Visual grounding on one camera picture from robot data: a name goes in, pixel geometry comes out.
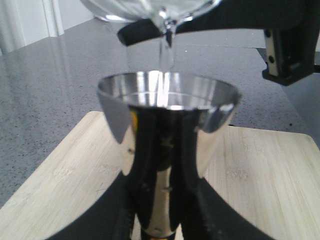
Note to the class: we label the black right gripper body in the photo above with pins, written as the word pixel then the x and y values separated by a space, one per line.
pixel 290 55

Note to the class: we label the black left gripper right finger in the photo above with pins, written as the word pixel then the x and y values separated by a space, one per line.
pixel 207 216

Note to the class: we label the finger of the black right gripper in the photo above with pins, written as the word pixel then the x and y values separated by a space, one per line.
pixel 137 32
pixel 251 14

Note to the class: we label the glass measuring beaker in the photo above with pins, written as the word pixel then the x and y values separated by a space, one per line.
pixel 164 14

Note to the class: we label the steel double jigger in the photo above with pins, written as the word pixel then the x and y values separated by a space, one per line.
pixel 159 121

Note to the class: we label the wooden cutting board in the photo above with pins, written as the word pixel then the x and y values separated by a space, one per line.
pixel 272 178

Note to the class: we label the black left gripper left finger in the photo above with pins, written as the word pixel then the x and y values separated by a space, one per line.
pixel 111 217

